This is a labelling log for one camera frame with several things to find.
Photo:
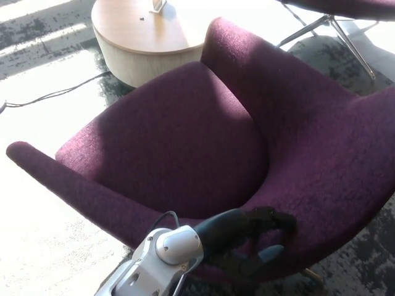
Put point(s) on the purple chair with metal legs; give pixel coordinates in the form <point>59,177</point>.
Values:
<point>339,6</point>

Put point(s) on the purple fabric swivel armchair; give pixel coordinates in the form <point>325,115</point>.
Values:
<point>185,138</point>

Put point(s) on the round wooden side table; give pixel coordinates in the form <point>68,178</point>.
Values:
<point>139,34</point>

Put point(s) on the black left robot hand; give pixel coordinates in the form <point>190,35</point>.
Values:
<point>225,228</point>

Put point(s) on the small card stand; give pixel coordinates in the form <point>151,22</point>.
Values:
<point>157,4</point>

